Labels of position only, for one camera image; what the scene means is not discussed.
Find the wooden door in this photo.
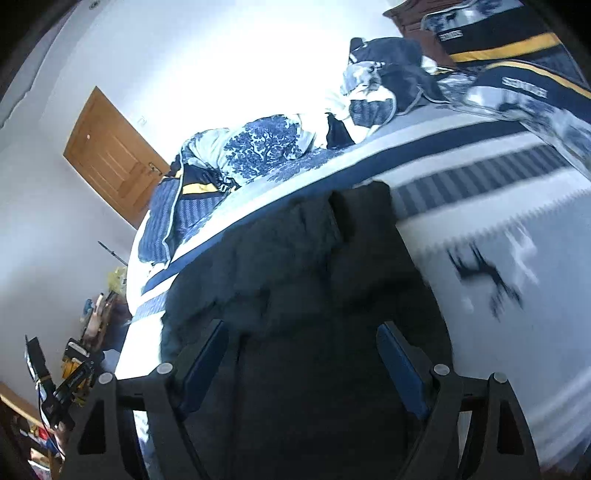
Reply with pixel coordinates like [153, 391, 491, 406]
[63, 87, 171, 230]

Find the navy pillow with yellow stripe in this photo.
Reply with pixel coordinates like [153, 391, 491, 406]
[422, 0, 573, 65]
[443, 62, 591, 181]

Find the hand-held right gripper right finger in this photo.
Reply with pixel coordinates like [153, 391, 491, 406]
[376, 322, 541, 480]

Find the blue striped pillow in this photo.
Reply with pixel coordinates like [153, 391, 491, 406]
[137, 176, 185, 268]

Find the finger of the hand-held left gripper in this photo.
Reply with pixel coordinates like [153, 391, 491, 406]
[54, 361, 99, 402]

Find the cluttered desk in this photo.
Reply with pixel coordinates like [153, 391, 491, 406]
[78, 291, 132, 352]

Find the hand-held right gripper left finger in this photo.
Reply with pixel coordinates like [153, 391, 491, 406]
[60, 320, 230, 480]

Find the bed with blue striped sheet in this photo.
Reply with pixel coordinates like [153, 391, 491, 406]
[113, 108, 591, 480]

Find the dark wooden headboard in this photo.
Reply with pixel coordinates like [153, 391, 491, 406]
[383, 0, 458, 68]

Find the blue tree print quilt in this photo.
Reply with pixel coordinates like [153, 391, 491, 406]
[173, 37, 476, 195]

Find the wooden shelf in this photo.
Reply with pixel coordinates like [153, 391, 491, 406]
[0, 382, 63, 480]

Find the black stand pole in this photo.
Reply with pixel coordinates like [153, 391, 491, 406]
[97, 240, 127, 268]

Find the dark garment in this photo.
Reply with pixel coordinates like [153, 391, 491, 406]
[159, 181, 455, 480]

